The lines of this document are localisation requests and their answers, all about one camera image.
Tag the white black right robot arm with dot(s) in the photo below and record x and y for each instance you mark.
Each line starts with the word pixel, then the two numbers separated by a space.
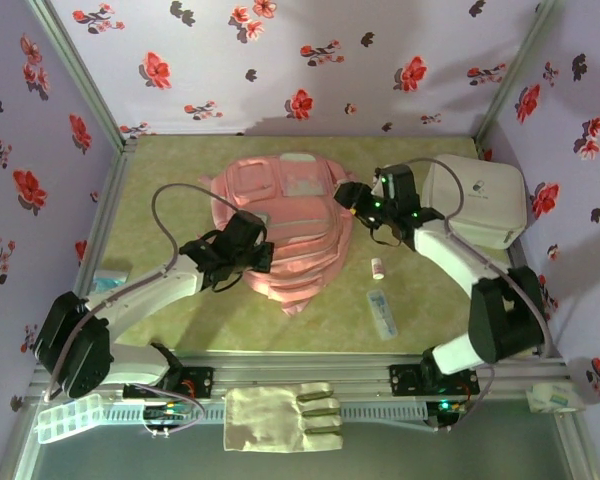
pixel 505 320

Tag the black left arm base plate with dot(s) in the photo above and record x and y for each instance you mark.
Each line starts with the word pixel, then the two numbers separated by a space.
pixel 200 382

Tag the beige work glove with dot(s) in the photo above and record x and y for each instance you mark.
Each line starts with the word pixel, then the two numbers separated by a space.
pixel 265 420

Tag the light blue tissue pack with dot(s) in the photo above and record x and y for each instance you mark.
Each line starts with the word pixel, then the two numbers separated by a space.
pixel 111 281

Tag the aluminium frame post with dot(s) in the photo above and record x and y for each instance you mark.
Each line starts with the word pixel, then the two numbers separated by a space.
pixel 514 75
pixel 82 75

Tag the small white pink-capped bottle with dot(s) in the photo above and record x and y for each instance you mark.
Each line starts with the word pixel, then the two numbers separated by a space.
pixel 377 268

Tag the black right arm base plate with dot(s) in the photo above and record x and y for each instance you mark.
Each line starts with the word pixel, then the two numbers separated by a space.
pixel 405 380

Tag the white zipped medicine bag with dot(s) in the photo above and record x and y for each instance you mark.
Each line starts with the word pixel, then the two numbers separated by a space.
pixel 485 200

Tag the aluminium frame side rail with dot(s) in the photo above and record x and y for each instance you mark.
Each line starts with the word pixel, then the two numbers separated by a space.
pixel 521 257
pixel 108 205

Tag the clear blue plastic case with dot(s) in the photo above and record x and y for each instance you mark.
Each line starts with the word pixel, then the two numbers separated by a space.
pixel 382 315

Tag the pink backpack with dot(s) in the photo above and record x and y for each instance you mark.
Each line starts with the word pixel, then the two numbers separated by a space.
pixel 305 240

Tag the small circuit board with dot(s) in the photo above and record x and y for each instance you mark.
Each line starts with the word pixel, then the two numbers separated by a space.
pixel 450 406
pixel 167 412

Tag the clear plastic organizer box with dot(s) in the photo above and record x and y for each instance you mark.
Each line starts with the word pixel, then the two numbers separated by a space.
pixel 70 420

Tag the long aluminium frame beam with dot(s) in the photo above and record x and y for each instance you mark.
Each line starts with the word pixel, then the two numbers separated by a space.
pixel 305 372

